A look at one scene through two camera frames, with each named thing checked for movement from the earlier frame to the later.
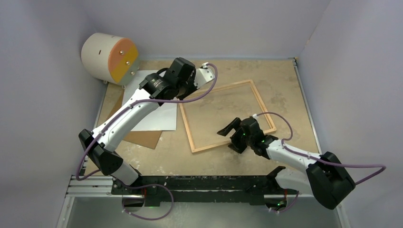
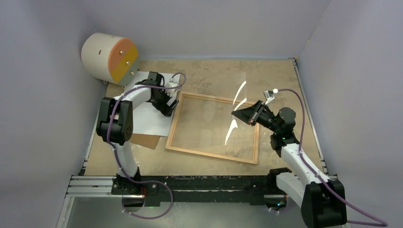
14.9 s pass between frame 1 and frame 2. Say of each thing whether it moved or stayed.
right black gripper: moved
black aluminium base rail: stayed
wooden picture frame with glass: moved
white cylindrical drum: stayed
